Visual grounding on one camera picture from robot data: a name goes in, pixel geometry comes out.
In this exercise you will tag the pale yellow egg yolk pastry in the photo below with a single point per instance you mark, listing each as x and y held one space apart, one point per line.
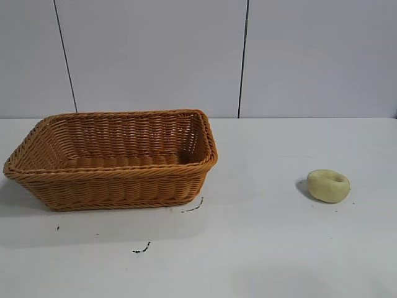
325 189

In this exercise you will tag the brown woven wicker basket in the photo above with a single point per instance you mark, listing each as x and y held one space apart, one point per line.
118 183

